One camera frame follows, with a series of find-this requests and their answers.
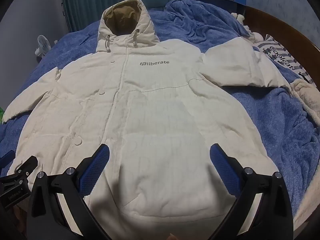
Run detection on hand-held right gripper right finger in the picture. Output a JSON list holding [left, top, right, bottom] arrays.
[[209, 143, 293, 240]]

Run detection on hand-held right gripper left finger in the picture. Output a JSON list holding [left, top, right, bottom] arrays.
[[26, 144, 110, 240]]

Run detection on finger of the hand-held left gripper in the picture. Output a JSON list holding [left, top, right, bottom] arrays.
[[0, 150, 16, 167], [0, 156, 38, 193]]

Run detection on white hooded jacket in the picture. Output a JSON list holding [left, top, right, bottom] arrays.
[[2, 0, 292, 220]]

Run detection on blue fleece blanket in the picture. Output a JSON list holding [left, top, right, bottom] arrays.
[[0, 0, 320, 217]]

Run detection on white fleece blanket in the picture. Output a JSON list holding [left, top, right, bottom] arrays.
[[291, 78, 320, 222]]

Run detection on small white fan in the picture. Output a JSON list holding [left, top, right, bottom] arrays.
[[34, 35, 52, 57]]

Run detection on striped printed pillow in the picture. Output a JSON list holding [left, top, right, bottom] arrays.
[[252, 34, 318, 84]]

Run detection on white plush toy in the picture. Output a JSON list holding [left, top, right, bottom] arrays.
[[231, 12, 263, 43]]

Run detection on wooden headboard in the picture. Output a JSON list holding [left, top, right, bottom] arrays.
[[244, 5, 320, 64]]

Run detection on teal curtain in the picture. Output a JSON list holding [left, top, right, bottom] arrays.
[[59, 0, 193, 33]]

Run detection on dark chair headrest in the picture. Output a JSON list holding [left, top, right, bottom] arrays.
[[137, 0, 167, 12]]

